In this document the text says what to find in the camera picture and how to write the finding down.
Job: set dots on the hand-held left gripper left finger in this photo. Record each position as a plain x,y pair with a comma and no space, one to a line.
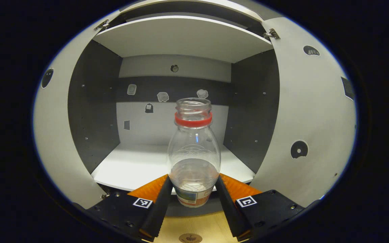
159,209

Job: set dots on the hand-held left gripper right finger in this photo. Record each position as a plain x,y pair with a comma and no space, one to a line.
230,209

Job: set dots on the round brown coaster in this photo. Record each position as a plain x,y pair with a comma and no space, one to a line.
190,238

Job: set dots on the white cabinet shelf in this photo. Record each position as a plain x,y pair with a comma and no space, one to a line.
137,165
184,37

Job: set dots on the white cabinet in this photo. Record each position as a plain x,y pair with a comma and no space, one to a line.
93,111

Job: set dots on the white cabinet door phone sticker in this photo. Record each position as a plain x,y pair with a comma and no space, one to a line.
56,141

